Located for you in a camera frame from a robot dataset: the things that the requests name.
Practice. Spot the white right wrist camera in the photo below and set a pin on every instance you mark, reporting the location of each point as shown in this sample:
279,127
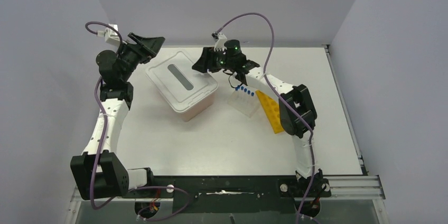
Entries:
220,40

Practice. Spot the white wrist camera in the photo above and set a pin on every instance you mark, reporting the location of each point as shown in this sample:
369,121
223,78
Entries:
220,40
110,36

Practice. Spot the white plastic tray lid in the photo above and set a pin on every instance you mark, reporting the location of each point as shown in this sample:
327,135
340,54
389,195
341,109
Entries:
176,81

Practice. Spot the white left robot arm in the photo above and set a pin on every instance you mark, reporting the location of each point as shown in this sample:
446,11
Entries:
97,171

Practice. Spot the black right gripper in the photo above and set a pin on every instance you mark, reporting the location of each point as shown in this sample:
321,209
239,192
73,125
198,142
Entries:
206,61

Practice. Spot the clear plastic tube box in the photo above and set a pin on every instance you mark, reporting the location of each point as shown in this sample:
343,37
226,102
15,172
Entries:
244,103

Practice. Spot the pink plastic bin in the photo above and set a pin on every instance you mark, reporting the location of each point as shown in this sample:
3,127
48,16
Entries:
193,106

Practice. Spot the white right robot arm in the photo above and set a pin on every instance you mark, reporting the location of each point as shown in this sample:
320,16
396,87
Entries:
297,113

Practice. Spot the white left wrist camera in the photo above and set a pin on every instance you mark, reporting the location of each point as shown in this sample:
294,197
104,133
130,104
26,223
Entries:
110,36

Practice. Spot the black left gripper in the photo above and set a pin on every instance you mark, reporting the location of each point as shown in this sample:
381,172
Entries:
151,45

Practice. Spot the yellow test tube rack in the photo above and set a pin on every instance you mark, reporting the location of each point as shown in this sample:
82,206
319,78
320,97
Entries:
271,110

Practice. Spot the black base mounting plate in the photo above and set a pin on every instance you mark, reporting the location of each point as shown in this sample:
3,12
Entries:
238,194

